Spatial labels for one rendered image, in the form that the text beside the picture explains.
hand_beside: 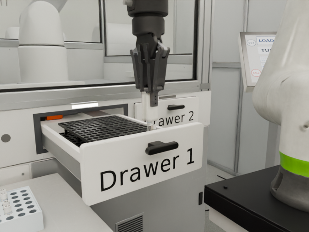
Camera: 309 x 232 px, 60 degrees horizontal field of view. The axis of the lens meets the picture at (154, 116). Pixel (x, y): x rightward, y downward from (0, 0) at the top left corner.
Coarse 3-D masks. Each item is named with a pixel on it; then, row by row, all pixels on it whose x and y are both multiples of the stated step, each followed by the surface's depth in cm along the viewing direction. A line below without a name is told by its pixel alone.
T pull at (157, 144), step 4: (148, 144) 52; (152, 144) 51; (156, 144) 51; (160, 144) 51; (164, 144) 51; (168, 144) 51; (172, 144) 52; (176, 144) 52; (148, 148) 49; (152, 148) 49; (156, 148) 49; (160, 148) 50; (164, 148) 50; (168, 148) 51; (172, 148) 52; (176, 148) 52; (148, 152) 48; (152, 152) 49; (156, 152) 49; (160, 152) 50
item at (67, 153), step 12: (72, 120) 79; (132, 120) 81; (48, 132) 68; (60, 132) 78; (48, 144) 69; (60, 144) 61; (72, 144) 57; (60, 156) 61; (72, 156) 55; (72, 168) 55
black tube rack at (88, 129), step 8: (80, 120) 77; (88, 120) 77; (96, 120) 78; (104, 120) 77; (112, 120) 77; (120, 120) 77; (128, 120) 77; (64, 128) 69; (72, 128) 68; (80, 128) 67; (88, 128) 67; (96, 128) 67; (104, 128) 67; (112, 128) 67; (120, 128) 68; (128, 128) 67; (136, 128) 68; (144, 128) 68; (64, 136) 71; (72, 136) 71; (80, 136) 61; (88, 136) 60; (96, 136) 60; (104, 136) 60; (80, 144) 64
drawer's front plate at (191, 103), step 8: (136, 104) 89; (160, 104) 94; (168, 104) 96; (176, 104) 98; (184, 104) 101; (192, 104) 103; (136, 112) 89; (160, 112) 94; (168, 112) 97; (176, 112) 99; (184, 112) 102; (160, 120) 95; (176, 120) 100; (184, 120) 102; (192, 120) 105
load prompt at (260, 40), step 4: (256, 36) 123; (260, 36) 123; (264, 36) 123; (268, 36) 123; (272, 36) 123; (256, 40) 122; (260, 40) 122; (264, 40) 122; (268, 40) 122; (272, 40) 122; (260, 44) 121; (264, 44) 121; (268, 44) 121; (272, 44) 121
